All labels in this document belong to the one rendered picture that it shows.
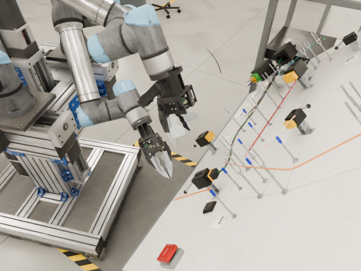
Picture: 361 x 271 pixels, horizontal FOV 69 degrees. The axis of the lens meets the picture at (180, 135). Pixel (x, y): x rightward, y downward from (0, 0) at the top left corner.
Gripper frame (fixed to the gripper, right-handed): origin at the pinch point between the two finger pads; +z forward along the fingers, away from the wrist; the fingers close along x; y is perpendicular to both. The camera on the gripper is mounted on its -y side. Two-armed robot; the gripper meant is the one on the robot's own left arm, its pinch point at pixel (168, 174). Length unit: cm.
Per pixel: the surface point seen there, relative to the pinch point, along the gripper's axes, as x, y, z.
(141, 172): -32, -136, -8
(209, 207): 7.2, 9.7, 14.2
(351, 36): 82, -3, -13
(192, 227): -0.2, 9.4, 17.0
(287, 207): 22.2, 32.5, 17.2
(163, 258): -9.7, 19.3, 18.4
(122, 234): -57, -102, 26
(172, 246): -6.6, 17.5, 17.1
